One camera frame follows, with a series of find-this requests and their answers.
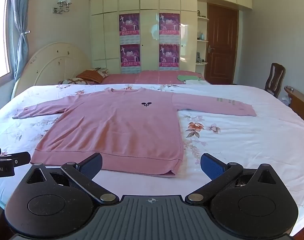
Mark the small blue bottles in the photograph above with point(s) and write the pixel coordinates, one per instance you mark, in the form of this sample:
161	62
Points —
201	35

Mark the white floral bed sheet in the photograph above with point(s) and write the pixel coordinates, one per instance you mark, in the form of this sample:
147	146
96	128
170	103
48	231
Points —
242	142

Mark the cream corner shelf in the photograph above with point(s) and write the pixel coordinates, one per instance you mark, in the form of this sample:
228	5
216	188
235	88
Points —
202	41

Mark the cream round headboard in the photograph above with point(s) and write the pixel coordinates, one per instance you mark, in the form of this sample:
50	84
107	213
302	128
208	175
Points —
57	62

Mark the curtain tieback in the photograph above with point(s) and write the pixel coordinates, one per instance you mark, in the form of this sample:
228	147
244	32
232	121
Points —
24	32

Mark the purple wall poster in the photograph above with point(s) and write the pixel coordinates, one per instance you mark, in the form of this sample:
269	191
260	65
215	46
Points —
169	24
130	55
169	55
129	25

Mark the wooden bed footboard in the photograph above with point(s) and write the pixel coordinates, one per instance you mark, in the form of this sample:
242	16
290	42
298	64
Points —
298	102

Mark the brown wooden door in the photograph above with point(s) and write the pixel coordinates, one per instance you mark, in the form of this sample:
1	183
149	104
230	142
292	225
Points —
220	45

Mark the pink sweater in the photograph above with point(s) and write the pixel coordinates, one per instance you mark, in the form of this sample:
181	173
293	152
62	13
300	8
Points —
122	127

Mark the blue curtain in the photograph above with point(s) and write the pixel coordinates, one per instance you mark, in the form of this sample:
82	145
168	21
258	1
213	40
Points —
20	30

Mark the green cloth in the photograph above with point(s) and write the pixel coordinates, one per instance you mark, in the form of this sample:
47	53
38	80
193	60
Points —
189	77

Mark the cream wardrobe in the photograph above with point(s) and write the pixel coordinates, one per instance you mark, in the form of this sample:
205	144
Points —
147	27

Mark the orange pillow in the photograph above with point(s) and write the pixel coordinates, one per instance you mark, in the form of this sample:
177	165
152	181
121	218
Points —
88	76

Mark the wall lamp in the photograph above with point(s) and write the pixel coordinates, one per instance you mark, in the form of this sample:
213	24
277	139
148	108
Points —
63	3

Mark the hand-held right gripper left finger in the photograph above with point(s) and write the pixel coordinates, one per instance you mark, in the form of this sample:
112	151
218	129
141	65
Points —
91	167

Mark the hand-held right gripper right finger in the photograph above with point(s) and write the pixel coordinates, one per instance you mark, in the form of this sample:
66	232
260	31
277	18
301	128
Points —
211	167

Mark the pink checked bed cover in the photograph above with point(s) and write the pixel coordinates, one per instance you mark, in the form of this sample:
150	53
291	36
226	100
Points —
147	77

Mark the floral pillow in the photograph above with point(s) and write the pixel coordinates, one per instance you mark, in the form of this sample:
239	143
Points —
103	73

